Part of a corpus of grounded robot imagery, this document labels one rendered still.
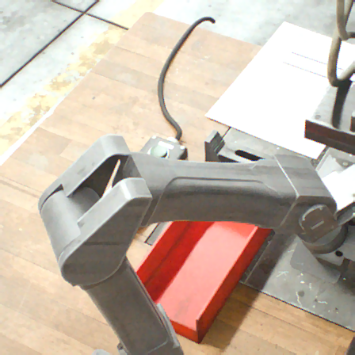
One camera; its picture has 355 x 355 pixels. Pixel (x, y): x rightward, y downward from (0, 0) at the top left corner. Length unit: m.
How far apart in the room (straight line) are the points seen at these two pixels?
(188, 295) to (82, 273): 0.44
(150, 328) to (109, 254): 0.18
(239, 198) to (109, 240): 0.15
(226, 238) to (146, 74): 0.41
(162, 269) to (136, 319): 0.33
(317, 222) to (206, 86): 0.67
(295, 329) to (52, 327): 0.34
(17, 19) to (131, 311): 2.43
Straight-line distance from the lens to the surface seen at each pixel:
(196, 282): 1.32
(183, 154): 1.45
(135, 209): 0.84
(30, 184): 1.48
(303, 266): 1.14
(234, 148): 1.39
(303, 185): 0.96
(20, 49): 3.21
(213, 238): 1.36
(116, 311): 0.99
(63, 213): 0.89
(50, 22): 3.31
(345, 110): 1.22
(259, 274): 1.33
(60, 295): 1.33
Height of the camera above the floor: 1.97
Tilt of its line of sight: 47 degrees down
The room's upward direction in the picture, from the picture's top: 4 degrees counter-clockwise
